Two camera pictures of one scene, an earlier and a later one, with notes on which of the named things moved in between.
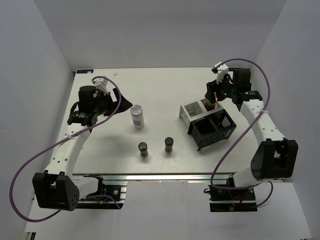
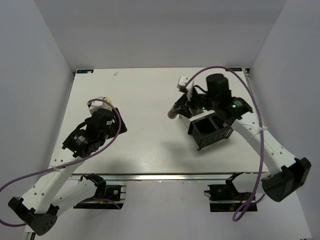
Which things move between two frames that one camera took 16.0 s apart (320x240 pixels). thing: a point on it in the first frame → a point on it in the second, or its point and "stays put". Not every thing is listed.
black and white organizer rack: [207, 127] stays put
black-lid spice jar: [143, 148] → [172, 114]
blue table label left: [90, 71] stays put
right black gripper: [225, 80] → [185, 104]
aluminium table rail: [166, 177] stays put
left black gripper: [113, 105] → [115, 125]
